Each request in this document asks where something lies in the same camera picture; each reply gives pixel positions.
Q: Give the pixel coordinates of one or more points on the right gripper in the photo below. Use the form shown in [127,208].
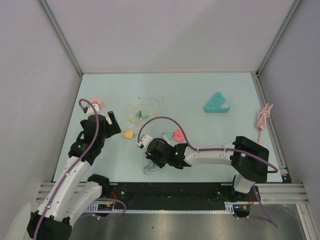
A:
[151,158]

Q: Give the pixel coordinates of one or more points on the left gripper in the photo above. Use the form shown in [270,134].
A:
[111,129]

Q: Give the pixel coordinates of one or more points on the blue round power strip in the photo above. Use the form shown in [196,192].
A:
[149,168]

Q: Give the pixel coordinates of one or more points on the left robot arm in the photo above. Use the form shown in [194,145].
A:
[57,214]

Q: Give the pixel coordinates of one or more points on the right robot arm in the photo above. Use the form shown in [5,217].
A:
[247,157]

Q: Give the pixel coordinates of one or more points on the yellow charger plug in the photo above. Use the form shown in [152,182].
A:
[129,134]

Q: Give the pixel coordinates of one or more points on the light teal charger plug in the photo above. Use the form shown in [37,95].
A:
[167,136]

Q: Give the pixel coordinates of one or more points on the green charger plug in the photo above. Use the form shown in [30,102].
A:
[142,114]

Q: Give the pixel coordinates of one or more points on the pink square adapter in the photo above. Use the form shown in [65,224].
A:
[179,137]

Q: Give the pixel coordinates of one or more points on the pink cube socket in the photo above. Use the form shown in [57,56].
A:
[98,102]

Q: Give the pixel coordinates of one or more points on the teal triangular power strip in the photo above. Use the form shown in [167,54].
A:
[217,104]

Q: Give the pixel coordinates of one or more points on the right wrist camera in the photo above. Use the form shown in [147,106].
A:
[144,142]

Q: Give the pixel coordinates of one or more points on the grey cable duct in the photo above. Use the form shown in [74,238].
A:
[227,209]

